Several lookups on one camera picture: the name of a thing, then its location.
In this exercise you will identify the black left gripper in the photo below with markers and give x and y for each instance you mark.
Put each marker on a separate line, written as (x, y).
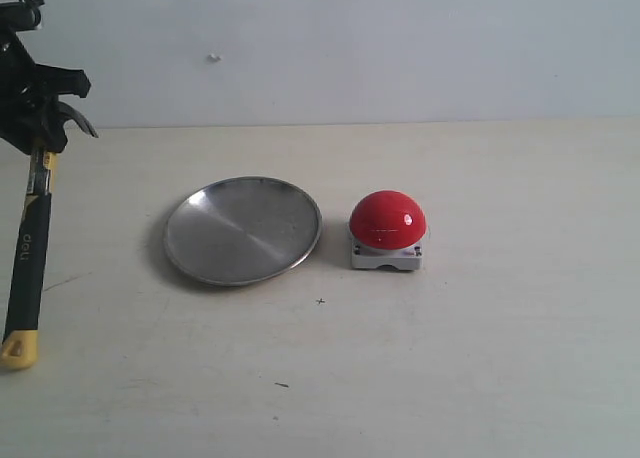
(27, 119)

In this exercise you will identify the yellow black claw hammer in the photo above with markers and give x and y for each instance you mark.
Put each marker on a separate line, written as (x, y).
(19, 348)

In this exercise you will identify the red dome push button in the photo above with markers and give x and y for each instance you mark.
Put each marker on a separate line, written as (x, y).
(387, 228)

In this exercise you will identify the round stainless steel plate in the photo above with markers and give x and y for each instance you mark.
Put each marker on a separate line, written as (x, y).
(241, 231)

